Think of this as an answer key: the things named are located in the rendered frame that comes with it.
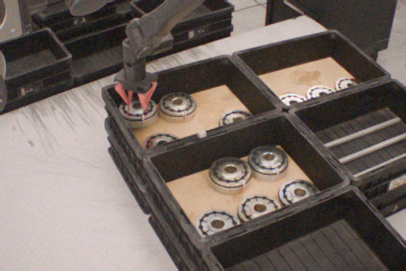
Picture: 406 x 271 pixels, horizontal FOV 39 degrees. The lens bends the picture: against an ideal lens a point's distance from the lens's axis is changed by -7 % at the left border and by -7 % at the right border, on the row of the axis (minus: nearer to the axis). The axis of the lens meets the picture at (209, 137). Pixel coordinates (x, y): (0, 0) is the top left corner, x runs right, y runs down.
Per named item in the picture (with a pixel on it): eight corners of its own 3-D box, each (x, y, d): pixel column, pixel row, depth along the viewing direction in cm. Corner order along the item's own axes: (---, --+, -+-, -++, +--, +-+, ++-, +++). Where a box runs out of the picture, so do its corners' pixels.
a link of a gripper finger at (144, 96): (135, 98, 165) (134, 69, 159) (159, 104, 163) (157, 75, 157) (123, 111, 160) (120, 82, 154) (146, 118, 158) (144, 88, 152)
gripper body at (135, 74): (125, 72, 161) (124, 48, 156) (158, 80, 157) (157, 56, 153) (112, 83, 156) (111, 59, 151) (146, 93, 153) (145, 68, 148)
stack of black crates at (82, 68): (83, 140, 263) (75, 78, 241) (59, 106, 282) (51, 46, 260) (159, 111, 280) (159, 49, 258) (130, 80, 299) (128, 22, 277)
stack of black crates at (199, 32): (160, 111, 280) (159, 28, 251) (131, 80, 299) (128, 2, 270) (231, 85, 298) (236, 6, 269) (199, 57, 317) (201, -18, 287)
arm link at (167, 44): (129, 19, 142) (143, 49, 141) (170, 8, 147) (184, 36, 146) (118, 40, 153) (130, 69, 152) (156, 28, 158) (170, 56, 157)
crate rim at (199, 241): (199, 251, 122) (199, 244, 121) (141, 162, 142) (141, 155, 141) (351, 190, 137) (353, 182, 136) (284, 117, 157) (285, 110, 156)
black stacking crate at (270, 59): (280, 144, 164) (285, 111, 156) (228, 85, 183) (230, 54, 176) (385, 108, 178) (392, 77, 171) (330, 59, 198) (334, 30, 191)
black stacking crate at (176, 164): (198, 277, 129) (199, 246, 121) (143, 191, 149) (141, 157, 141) (342, 217, 143) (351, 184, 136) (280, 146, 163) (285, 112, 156)
